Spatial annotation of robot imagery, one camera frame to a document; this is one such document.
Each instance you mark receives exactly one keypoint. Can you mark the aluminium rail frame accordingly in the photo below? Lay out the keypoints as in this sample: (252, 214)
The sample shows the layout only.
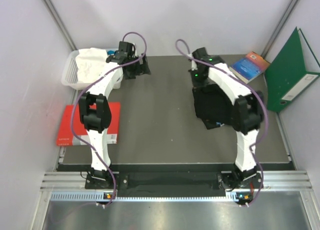
(286, 201)

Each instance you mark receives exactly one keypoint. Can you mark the blue orange book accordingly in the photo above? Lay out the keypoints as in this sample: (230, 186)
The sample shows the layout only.
(249, 67)

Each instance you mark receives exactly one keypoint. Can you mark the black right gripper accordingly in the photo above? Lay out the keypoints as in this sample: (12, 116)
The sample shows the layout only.
(194, 82)

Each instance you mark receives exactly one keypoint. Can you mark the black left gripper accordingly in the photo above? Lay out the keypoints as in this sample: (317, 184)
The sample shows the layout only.
(141, 69)

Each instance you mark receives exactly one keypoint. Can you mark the white t-shirt with flower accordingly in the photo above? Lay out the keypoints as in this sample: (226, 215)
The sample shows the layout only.
(90, 63)

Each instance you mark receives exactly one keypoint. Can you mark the white plastic laundry basket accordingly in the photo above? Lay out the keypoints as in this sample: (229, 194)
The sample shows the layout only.
(69, 75)

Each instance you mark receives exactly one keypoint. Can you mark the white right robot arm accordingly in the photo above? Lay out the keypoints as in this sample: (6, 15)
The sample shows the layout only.
(247, 116)

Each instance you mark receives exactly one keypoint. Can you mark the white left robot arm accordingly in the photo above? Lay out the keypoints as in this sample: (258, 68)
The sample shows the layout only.
(94, 109)

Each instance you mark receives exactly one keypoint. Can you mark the green binder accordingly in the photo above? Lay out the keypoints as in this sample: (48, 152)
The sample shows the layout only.
(292, 71)

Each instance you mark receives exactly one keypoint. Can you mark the black printed t-shirt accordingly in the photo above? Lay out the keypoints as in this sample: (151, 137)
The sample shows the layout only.
(210, 124)

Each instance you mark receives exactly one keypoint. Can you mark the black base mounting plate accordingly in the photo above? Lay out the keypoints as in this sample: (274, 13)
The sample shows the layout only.
(214, 180)

